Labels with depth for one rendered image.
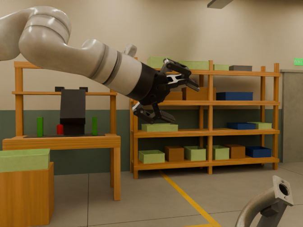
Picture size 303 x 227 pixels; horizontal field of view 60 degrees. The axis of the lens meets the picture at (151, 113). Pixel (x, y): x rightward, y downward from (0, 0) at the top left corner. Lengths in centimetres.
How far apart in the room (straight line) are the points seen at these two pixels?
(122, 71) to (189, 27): 540
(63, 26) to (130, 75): 14
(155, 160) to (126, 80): 449
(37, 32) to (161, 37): 521
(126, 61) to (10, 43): 20
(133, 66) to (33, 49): 17
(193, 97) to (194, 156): 113
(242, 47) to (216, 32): 69
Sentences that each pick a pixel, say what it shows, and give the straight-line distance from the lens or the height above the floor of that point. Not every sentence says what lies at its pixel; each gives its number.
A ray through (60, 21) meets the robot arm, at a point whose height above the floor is 148.
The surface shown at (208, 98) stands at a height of 146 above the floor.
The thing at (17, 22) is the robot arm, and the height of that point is 148.
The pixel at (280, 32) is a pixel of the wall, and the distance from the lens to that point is 697.
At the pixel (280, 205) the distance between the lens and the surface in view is 68.
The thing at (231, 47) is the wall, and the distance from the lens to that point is 619.
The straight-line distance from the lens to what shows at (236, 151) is 560.
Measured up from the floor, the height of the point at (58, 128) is 91.
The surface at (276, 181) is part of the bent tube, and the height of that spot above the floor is 118.
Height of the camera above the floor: 134
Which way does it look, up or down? 2 degrees down
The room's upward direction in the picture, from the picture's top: straight up
